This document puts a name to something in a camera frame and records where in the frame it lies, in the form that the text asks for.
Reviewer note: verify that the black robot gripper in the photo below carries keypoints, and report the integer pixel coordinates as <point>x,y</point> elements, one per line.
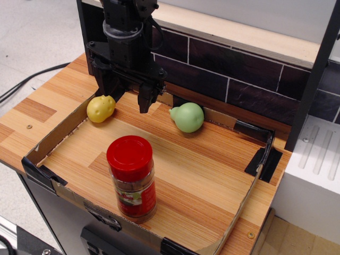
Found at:
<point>127,55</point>

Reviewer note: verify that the red-lidded basil spice bottle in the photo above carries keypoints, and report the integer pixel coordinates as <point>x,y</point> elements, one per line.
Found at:
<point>131,165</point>

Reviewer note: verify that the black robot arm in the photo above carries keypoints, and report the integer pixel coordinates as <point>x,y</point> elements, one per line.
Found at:
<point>122,15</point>

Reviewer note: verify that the yellow toy potato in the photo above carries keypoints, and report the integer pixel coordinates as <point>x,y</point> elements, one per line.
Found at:
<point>100,108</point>

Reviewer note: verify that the green toy pear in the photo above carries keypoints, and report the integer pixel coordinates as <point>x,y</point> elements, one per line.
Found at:
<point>188,118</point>

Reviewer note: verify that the light wooden shelf ledge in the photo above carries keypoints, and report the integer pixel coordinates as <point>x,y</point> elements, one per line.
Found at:
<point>204,20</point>

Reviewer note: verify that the dark brick backsplash panel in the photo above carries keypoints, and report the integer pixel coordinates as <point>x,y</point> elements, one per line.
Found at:
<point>252,82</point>

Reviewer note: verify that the grey cabinet front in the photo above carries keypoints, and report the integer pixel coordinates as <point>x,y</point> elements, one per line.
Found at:
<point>53,212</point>

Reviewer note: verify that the black device below table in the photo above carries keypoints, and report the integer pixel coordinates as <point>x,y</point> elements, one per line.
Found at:
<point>96,242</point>

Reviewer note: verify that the white ribbed sink drainboard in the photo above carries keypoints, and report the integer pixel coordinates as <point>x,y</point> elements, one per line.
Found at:
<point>308,195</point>

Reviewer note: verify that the black vertical post left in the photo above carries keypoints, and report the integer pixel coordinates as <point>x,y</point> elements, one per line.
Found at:
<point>91,21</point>

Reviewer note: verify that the black vertical post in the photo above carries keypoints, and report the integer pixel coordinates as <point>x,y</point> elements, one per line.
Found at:
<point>316,74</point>
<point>91,21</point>

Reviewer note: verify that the black vertical post right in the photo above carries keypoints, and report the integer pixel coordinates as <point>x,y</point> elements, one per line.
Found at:
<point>316,74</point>

